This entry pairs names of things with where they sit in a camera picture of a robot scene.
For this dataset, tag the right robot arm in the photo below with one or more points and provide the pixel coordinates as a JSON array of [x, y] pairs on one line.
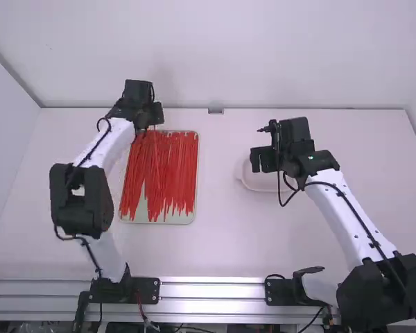
[[346, 211]]

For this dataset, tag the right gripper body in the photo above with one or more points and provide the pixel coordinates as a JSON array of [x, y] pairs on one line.
[[296, 133]]

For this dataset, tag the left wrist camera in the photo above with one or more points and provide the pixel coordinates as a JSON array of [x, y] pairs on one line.
[[156, 112]]

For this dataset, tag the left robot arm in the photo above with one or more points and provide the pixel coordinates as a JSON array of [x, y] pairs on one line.
[[104, 149]]

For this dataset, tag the white dish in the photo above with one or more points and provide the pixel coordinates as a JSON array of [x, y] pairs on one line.
[[260, 182]]

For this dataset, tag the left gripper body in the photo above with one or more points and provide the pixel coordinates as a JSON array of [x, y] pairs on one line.
[[138, 91]]

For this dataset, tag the pale tray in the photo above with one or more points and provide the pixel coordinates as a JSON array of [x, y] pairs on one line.
[[138, 220]]

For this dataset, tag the silver rails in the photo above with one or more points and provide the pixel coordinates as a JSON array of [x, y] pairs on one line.
[[211, 295]]

